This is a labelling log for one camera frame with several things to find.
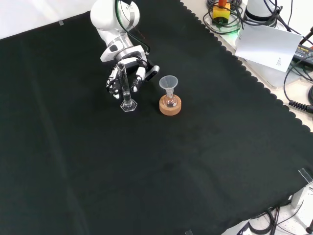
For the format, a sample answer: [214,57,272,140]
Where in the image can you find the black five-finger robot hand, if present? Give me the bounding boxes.
[100,45,150,100]

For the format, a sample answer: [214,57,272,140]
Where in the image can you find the clear glass graduated cylinder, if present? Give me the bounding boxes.
[116,62,138,113]

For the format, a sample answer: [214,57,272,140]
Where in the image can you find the clear plastic funnel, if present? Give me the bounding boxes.
[158,76,179,97]

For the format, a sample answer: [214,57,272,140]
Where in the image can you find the small round-bottom glass flask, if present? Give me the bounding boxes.
[164,90,178,108]

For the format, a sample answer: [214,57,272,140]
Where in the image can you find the yellow stop button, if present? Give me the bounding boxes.
[212,0,231,26]

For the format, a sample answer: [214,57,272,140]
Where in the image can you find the black bench cloth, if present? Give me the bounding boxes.
[0,0,313,235]

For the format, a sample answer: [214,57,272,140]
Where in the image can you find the white paper sheet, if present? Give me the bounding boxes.
[234,23,303,73]

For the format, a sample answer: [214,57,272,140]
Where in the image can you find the black power adapter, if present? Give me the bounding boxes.
[292,45,313,63]

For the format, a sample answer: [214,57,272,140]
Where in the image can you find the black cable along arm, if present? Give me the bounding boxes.
[116,0,151,55]

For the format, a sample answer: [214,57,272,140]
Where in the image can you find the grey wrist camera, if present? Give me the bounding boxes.
[144,65,160,82]

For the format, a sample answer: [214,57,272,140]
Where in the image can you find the brown cork ring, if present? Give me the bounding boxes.
[158,94,182,116]

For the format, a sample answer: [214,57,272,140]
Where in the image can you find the black cables round stop button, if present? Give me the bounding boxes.
[202,0,243,34]

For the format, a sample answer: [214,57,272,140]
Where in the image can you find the black coiled cable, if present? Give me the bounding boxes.
[288,99,313,113]

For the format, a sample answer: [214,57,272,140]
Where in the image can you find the black floor cables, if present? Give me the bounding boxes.
[236,205,313,235]

